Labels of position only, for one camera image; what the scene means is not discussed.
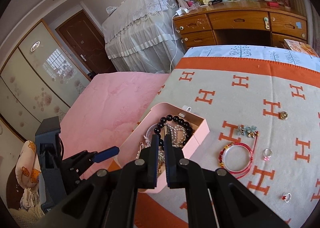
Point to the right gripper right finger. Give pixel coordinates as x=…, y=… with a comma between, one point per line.
x=215, y=198

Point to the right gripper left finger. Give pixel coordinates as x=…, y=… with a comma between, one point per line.
x=107, y=199

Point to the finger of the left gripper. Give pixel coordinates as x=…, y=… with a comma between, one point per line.
x=106, y=154

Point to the white strap smart watch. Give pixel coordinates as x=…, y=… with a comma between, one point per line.
x=149, y=134

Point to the rhinestone leaf hair comb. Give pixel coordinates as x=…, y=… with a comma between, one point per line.
x=144, y=151

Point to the pink jewelry box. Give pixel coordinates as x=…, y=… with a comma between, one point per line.
x=183, y=129

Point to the flower charm brooch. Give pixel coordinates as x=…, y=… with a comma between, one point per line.
x=249, y=131

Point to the pink bed sheet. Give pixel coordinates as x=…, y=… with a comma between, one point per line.
x=108, y=110

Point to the orange H pattern blanket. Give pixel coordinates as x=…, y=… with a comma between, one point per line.
x=263, y=118

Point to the gold round earring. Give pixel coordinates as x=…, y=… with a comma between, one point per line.
x=283, y=115

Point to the brown wooden door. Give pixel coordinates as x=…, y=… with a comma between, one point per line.
x=86, y=42

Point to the lace covered piano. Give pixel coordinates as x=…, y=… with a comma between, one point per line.
x=140, y=36

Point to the blue patterned bed sheet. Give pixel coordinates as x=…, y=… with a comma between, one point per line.
x=256, y=52

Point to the magazine on bed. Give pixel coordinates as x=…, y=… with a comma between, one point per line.
x=300, y=47

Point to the wooden desk with drawers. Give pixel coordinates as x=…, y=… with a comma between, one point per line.
x=241, y=23

